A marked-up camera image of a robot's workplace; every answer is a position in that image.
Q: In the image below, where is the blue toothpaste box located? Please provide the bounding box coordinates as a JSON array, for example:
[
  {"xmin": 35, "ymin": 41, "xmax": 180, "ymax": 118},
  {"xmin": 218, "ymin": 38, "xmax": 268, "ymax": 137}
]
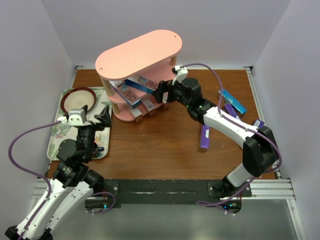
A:
[
  {"xmin": 218, "ymin": 89, "xmax": 247, "ymax": 115},
  {"xmin": 124, "ymin": 76, "xmax": 159, "ymax": 95},
  {"xmin": 110, "ymin": 81, "xmax": 142, "ymax": 109}
]

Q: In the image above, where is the purple toothpaste box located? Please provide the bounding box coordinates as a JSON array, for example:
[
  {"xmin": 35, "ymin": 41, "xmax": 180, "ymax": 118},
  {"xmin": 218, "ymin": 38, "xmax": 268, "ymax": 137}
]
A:
[
  {"xmin": 223, "ymin": 103, "xmax": 240, "ymax": 120},
  {"xmin": 199, "ymin": 125, "xmax": 210, "ymax": 152}
]

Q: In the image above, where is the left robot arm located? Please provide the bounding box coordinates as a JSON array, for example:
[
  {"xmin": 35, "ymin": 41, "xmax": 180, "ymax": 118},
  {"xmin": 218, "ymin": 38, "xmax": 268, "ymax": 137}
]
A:
[{"xmin": 5, "ymin": 105, "xmax": 112, "ymax": 240}]

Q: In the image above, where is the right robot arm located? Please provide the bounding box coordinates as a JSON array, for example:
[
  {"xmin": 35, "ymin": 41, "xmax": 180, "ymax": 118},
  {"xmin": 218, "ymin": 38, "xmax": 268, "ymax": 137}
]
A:
[{"xmin": 152, "ymin": 78, "xmax": 280, "ymax": 196}]

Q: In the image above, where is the pink three-tier shelf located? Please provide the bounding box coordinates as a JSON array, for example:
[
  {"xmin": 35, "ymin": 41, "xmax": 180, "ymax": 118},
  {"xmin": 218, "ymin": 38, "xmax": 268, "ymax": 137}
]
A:
[{"xmin": 95, "ymin": 29, "xmax": 183, "ymax": 122}]

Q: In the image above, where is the dark red rimmed plate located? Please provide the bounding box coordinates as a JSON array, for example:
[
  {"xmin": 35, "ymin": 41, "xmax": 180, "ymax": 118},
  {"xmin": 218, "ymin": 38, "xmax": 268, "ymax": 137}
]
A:
[{"xmin": 60, "ymin": 87, "xmax": 97, "ymax": 114}]

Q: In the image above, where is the dark mug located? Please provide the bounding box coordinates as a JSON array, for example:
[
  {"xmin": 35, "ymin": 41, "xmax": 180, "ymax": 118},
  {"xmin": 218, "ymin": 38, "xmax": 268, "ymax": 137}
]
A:
[{"xmin": 92, "ymin": 142, "xmax": 105, "ymax": 159}]

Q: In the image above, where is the floral serving tray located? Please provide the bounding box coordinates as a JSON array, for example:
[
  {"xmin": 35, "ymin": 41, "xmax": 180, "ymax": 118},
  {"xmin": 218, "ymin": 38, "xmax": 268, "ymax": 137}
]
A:
[{"xmin": 47, "ymin": 87, "xmax": 112, "ymax": 161}]

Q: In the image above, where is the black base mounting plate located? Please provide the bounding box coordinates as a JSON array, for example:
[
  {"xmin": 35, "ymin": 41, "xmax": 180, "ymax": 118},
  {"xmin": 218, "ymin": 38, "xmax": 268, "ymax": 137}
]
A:
[{"xmin": 104, "ymin": 179, "xmax": 252, "ymax": 210}]

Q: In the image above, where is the purple toothpaste box right edge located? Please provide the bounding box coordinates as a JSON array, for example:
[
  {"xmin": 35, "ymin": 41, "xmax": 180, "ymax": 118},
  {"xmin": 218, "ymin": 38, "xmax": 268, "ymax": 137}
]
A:
[{"xmin": 253, "ymin": 119, "xmax": 265, "ymax": 129}]

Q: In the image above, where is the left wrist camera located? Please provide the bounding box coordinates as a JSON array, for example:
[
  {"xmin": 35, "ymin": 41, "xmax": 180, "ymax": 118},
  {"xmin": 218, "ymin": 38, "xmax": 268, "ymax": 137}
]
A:
[{"xmin": 57, "ymin": 108, "xmax": 87, "ymax": 127}]

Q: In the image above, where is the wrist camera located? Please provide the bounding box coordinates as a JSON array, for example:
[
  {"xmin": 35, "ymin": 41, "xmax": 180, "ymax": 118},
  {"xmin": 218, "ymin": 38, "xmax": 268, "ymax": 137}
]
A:
[
  {"xmin": 172, "ymin": 65, "xmax": 188, "ymax": 85},
  {"xmin": 57, "ymin": 108, "xmax": 87, "ymax": 127}
]

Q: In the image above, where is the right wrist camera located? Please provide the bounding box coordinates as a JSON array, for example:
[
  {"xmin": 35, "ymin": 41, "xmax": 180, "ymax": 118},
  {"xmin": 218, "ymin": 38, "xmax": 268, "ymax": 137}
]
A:
[{"xmin": 172, "ymin": 65, "xmax": 188, "ymax": 85}]

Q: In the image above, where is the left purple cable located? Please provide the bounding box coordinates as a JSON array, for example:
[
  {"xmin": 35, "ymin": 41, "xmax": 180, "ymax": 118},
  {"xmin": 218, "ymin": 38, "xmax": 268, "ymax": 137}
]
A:
[{"xmin": 8, "ymin": 119, "xmax": 63, "ymax": 240}]

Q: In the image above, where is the aluminium frame rail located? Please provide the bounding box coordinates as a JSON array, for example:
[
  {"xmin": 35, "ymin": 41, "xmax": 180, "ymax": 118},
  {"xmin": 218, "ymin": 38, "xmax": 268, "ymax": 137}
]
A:
[{"xmin": 243, "ymin": 66, "xmax": 296, "ymax": 201}]

